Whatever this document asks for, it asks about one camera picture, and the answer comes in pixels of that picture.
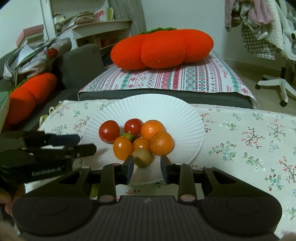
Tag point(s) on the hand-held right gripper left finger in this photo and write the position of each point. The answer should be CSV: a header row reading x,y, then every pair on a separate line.
x,y
129,169

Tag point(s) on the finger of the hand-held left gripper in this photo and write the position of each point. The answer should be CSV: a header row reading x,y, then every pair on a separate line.
x,y
64,139
83,150

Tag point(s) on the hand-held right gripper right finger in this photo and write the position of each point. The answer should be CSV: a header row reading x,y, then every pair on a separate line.
x,y
164,169

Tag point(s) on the green cherry tomato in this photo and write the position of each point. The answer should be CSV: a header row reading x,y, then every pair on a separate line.
x,y
143,158
128,136

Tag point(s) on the orange cherry tomato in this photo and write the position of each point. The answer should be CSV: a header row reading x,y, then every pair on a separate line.
x,y
141,144
122,148

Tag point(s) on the small tangerine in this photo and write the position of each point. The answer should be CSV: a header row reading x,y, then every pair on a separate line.
x,y
152,129
161,143

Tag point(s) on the red cherry tomato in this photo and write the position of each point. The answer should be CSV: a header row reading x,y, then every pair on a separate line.
x,y
133,127
109,131

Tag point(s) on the white paper plate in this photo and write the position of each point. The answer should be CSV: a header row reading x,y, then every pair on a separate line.
x,y
175,120

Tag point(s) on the person's left hand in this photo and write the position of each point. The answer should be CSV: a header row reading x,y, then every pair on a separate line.
x,y
9,201

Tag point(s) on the orange knitted persimmon cushion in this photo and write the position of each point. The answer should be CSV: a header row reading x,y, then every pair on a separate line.
x,y
161,48
30,97

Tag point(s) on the green and white pillow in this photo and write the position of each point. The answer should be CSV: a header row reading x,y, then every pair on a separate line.
x,y
3,109

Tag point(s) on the dark grey seat cushion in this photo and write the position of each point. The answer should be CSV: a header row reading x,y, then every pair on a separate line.
x,y
161,96

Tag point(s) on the dark grey sofa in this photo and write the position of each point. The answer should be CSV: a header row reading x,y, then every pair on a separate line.
x,y
78,64

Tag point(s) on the floral tablecloth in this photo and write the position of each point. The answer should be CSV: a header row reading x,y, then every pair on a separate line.
x,y
242,143

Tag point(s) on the grey patterned cloth bundle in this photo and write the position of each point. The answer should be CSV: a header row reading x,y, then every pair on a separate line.
x,y
37,60

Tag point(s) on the strawberry plush toy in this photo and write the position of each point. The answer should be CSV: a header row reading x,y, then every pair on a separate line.
x,y
52,52

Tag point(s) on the striped patterned cushion cover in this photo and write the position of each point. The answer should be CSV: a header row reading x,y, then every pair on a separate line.
x,y
180,78

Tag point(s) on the stack of pink books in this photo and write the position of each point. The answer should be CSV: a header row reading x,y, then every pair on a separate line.
x,y
31,36

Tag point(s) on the white bookshelf with books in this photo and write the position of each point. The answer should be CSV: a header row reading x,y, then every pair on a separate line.
x,y
104,30

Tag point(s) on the pile of papers and books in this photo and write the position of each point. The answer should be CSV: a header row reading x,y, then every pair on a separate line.
x,y
85,19

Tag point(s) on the grey curtain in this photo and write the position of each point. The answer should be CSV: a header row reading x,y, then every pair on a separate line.
x,y
129,14

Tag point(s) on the white office chair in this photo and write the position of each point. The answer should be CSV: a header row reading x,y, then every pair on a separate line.
x,y
283,83

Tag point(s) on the pile of hanging clothes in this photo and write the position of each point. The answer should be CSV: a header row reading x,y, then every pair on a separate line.
x,y
254,23

